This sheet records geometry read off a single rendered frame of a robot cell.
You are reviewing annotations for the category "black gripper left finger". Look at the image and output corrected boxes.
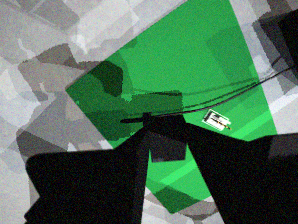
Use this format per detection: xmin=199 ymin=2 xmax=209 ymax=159
xmin=25 ymin=127 xmax=150 ymax=224

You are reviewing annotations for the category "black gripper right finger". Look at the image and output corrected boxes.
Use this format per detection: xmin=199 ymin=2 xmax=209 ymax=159
xmin=187 ymin=123 xmax=298 ymax=224

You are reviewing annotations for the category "green circuit board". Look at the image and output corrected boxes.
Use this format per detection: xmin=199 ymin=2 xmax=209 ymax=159
xmin=66 ymin=0 xmax=277 ymax=215

